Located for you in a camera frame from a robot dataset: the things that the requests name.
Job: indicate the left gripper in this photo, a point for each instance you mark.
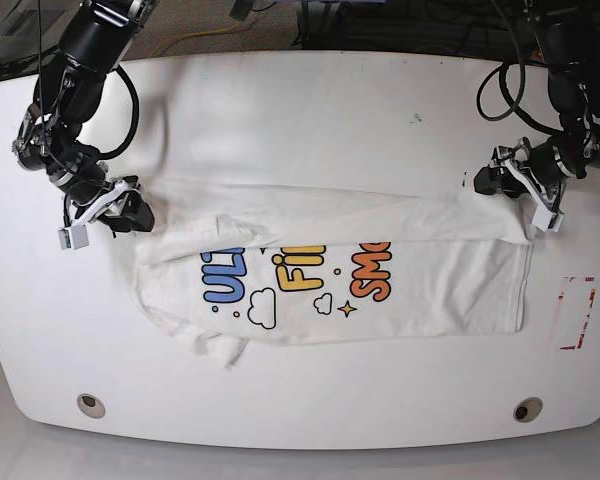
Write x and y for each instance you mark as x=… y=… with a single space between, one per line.
x=538 y=171

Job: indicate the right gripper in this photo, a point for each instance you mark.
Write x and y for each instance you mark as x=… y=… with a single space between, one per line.
x=117 y=204

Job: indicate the white printed T-shirt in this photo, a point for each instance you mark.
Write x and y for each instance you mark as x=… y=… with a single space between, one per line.
x=228 y=267

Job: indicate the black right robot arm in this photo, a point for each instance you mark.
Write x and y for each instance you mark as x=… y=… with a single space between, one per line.
x=67 y=95

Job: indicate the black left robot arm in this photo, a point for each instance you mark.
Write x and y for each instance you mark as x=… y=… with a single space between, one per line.
x=570 y=51

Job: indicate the red tape rectangle marking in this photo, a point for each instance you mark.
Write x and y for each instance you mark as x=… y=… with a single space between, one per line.
x=575 y=305

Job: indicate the left table grommet hole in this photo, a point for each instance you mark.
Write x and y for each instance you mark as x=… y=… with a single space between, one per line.
x=91 y=406

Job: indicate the table grommet hole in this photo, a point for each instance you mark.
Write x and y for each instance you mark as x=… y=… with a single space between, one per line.
x=528 y=410
x=91 y=406

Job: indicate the right table grommet hole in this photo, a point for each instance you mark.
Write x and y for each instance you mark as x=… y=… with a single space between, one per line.
x=528 y=410

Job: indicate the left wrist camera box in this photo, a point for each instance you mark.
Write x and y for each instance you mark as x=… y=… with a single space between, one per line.
x=547 y=220

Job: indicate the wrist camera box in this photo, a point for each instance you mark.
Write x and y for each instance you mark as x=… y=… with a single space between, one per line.
x=547 y=220
x=73 y=237

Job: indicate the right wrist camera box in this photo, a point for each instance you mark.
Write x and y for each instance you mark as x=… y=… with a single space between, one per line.
x=73 y=237

